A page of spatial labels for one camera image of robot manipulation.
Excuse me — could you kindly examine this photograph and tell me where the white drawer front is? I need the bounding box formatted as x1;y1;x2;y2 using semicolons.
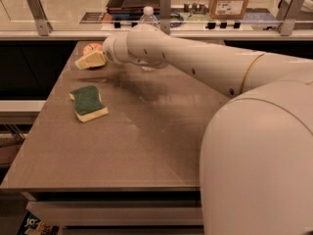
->
26;201;203;227

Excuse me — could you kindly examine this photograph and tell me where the right metal glass bracket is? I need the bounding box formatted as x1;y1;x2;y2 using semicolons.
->
278;0;305;36

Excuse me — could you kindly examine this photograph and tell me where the brown cardboard box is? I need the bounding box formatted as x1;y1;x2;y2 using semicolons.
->
209;0;249;20

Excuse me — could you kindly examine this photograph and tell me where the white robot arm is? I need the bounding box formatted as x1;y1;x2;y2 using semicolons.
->
75;24;313;235

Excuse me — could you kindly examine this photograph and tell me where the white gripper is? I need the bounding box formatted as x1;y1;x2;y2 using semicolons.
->
75;32;130;70

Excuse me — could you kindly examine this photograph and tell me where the clear plastic water bottle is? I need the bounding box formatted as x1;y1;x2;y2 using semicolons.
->
138;6;159;72

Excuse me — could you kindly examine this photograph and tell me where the colourful package on floor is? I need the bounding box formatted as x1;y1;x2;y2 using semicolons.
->
17;211;62;235

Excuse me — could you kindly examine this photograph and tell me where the metal glass bracket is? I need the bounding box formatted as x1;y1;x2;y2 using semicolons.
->
26;0;53;36
278;0;305;36
159;0;171;34

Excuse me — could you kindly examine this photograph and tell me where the left metal glass bracket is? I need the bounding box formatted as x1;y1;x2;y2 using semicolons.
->
26;0;53;36

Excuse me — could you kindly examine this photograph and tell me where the middle metal glass bracket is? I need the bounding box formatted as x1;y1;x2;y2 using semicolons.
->
159;0;171;34

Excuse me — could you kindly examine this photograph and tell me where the red apple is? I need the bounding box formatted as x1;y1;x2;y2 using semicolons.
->
82;43;103;55

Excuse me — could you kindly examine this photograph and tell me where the green and yellow sponge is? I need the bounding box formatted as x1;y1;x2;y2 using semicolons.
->
69;85;109;122

